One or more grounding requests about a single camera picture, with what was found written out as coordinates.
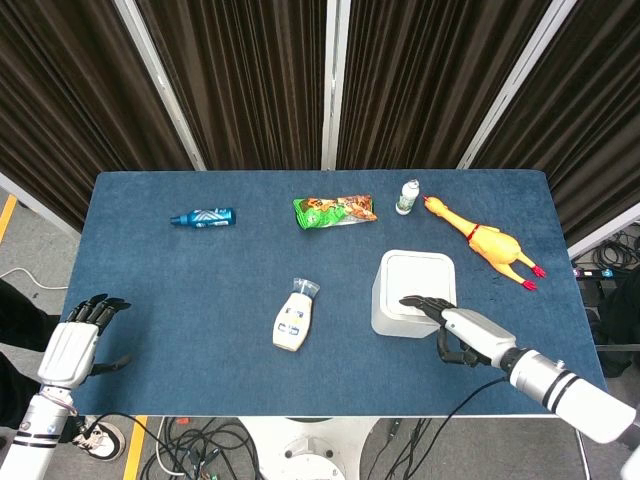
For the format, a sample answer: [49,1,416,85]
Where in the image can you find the white black sneaker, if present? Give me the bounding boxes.
[72,418,127,462]

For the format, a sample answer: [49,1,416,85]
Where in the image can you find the black floor cable bundle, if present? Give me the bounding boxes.
[137,417,264,480]

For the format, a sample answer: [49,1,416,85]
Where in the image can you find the coiled black cables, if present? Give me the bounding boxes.
[592,230,640,272]

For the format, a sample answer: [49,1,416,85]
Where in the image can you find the blue metallic bottle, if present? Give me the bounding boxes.
[169,206,237,230]

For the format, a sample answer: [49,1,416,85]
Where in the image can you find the yellow rubber chicken toy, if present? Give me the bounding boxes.
[422,195,547,292]

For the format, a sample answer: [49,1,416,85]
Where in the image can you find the small white bottle green label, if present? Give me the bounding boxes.
[395,179,421,217]

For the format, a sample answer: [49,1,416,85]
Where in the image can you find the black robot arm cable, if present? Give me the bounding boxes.
[434,377,507,480]

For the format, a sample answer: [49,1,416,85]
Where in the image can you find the dark brown curtain panel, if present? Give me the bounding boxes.
[337,0,552,171]
[472,0,640,249]
[135,0,329,171]
[0,0,196,234]

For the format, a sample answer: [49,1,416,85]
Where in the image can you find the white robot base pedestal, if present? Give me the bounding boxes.
[233,417,382,480]

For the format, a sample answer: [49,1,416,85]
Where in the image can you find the white square container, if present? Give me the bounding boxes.
[370,249,459,339]

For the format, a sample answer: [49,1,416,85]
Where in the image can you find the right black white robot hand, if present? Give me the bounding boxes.
[398,294,518,370]

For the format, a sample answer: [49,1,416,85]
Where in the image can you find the white floor cable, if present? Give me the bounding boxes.
[0,267,69,291]

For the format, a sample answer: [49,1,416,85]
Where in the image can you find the white squeeze sauce bottle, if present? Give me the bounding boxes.
[272,277,322,351]

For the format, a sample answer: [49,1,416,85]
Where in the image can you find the blue table cover cloth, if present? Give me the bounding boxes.
[63,170,609,419]

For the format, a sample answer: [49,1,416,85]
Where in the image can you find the white partition base rail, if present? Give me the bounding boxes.
[567,202,640,260]
[0,172,82,241]

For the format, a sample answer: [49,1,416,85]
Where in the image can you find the green orange snack bag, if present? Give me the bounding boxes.
[292,194,379,231]

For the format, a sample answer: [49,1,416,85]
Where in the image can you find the white partition frame post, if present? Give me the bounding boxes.
[320,0,352,171]
[112,0,208,172]
[456,0,584,171]

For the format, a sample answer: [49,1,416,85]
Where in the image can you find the white plastic container lid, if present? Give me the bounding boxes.
[383,252,455,320]

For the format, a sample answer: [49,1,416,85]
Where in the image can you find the bystander black clothing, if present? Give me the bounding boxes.
[0,278,69,429]

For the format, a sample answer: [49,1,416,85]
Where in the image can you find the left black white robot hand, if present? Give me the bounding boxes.
[37,293,133,389]

